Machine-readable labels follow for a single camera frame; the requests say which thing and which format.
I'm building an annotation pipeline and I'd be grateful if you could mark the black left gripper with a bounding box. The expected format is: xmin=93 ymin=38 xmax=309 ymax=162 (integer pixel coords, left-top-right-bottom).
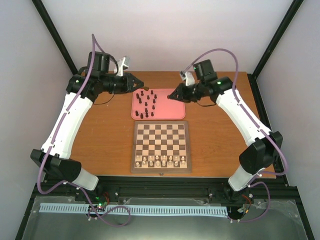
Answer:
xmin=101 ymin=73 xmax=145 ymax=95

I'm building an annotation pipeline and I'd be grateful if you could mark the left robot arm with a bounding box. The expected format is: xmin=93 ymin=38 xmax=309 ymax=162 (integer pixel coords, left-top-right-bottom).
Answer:
xmin=30 ymin=52 xmax=144 ymax=202

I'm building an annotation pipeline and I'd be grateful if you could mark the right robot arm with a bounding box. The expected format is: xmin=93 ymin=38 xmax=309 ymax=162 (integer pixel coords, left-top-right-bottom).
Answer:
xmin=167 ymin=59 xmax=283 ymax=192

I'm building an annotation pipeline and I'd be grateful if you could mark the light king chess piece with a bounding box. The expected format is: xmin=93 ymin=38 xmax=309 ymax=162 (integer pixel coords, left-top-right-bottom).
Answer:
xmin=161 ymin=155 xmax=167 ymax=167

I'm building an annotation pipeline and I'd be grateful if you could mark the light queen chess piece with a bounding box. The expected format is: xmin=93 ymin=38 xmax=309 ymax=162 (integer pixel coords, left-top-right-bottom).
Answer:
xmin=155 ymin=160 xmax=161 ymax=167

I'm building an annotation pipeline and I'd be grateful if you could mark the pink plastic tray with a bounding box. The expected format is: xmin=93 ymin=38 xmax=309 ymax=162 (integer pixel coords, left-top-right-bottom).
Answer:
xmin=131 ymin=88 xmax=186 ymax=121

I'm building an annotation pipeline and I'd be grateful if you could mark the wooden chessboard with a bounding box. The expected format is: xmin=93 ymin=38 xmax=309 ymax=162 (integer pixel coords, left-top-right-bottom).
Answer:
xmin=130 ymin=120 xmax=192 ymax=174

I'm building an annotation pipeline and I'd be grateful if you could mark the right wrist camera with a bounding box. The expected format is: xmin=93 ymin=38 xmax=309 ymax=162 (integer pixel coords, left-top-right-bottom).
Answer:
xmin=179 ymin=71 xmax=195 ymax=87

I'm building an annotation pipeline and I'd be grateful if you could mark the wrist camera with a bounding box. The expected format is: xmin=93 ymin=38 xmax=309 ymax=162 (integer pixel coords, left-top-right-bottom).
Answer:
xmin=179 ymin=71 xmax=195 ymax=87
xmin=113 ymin=56 xmax=130 ymax=77

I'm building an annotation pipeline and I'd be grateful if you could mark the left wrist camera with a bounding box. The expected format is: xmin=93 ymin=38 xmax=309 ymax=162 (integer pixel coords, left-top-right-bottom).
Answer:
xmin=113 ymin=56 xmax=130 ymax=77

